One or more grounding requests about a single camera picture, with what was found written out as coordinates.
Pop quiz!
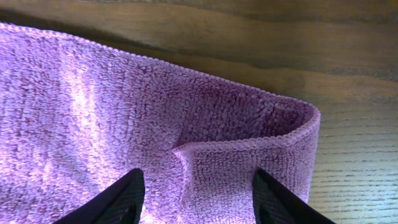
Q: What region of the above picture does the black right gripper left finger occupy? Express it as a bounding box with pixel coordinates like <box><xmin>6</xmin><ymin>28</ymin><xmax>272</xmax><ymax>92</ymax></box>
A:
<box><xmin>54</xmin><ymin>169</ymin><xmax>145</xmax><ymax>224</ymax></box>

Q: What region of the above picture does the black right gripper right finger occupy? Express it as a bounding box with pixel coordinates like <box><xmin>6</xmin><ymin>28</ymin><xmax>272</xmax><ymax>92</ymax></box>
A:
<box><xmin>252</xmin><ymin>169</ymin><xmax>335</xmax><ymax>224</ymax></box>

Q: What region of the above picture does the purple microfiber cloth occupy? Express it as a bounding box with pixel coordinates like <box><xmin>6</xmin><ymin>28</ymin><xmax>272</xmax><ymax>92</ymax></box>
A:
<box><xmin>1</xmin><ymin>24</ymin><xmax>320</xmax><ymax>223</ymax></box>

